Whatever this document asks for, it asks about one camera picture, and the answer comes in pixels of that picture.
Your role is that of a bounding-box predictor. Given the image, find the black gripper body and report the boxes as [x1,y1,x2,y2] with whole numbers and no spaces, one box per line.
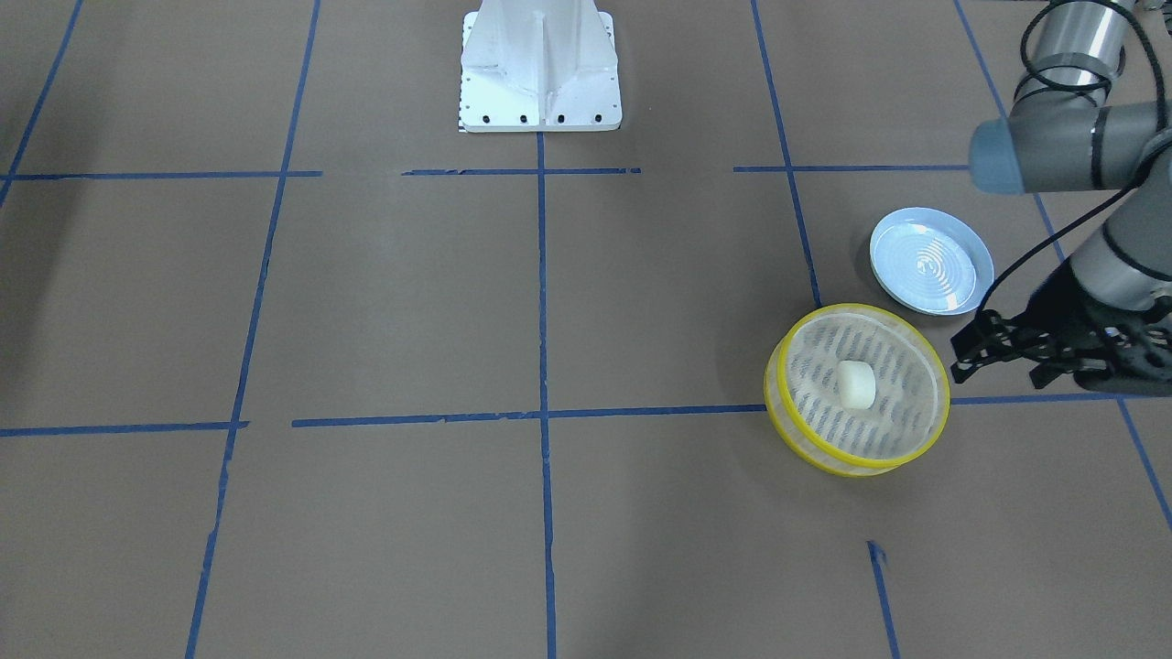
[1016,258,1123,367]

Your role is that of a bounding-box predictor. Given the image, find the white steamed bun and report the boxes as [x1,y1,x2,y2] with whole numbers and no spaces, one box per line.
[836,360,875,410]

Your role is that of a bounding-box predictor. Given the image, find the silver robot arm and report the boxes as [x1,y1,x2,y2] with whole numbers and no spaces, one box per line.
[950,1,1171,396]

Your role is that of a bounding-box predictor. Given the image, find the yellow bamboo steamer basket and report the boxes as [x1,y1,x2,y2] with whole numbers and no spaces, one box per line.
[763,304,950,477]

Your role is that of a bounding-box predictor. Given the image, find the light blue plate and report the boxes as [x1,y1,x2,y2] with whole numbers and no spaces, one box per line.
[868,206,993,317]

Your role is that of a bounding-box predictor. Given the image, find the brown paper table cover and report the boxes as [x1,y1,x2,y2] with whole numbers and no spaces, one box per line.
[4,1,1168,658]

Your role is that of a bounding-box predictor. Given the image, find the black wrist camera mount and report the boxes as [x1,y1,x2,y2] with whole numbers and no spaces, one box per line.
[1093,295,1171,398]

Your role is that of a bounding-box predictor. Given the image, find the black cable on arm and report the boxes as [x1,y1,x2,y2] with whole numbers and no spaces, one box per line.
[976,0,1172,321]

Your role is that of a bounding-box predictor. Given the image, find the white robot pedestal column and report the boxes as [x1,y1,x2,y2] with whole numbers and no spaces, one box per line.
[458,1,624,134]

